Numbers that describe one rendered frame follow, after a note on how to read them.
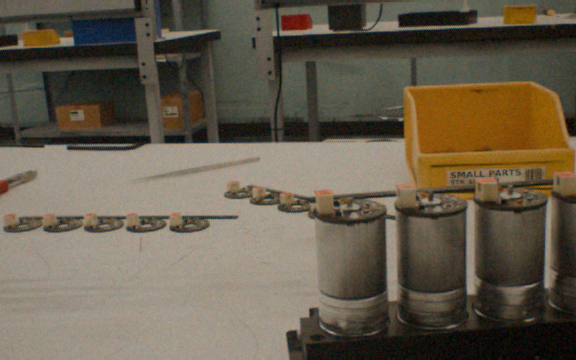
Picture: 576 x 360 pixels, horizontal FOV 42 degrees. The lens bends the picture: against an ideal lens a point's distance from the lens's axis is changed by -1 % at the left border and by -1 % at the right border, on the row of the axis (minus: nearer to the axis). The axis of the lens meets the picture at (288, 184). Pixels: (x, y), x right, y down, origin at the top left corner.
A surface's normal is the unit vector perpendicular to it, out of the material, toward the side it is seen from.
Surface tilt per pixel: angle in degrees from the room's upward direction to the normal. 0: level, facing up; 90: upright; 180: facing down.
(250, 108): 90
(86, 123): 88
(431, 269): 90
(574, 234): 90
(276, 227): 0
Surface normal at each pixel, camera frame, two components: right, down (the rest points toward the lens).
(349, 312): -0.14, 0.25
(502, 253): -0.48, 0.24
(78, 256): -0.06, -0.97
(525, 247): 0.11, 0.24
